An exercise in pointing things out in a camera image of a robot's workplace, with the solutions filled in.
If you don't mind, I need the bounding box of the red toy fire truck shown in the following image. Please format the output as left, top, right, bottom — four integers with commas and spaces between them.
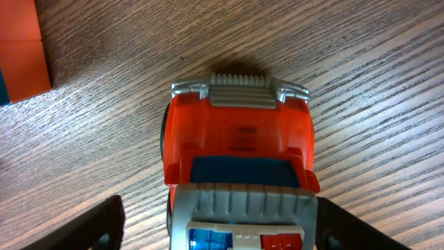
161, 73, 320, 249

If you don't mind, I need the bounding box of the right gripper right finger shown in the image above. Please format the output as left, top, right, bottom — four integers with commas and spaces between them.
315, 197, 410, 250

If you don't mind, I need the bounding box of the multicolour puzzle cube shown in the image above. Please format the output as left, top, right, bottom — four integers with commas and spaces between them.
1, 0, 51, 106

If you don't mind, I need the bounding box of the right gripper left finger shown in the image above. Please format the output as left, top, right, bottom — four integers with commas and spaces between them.
23, 195, 125, 250

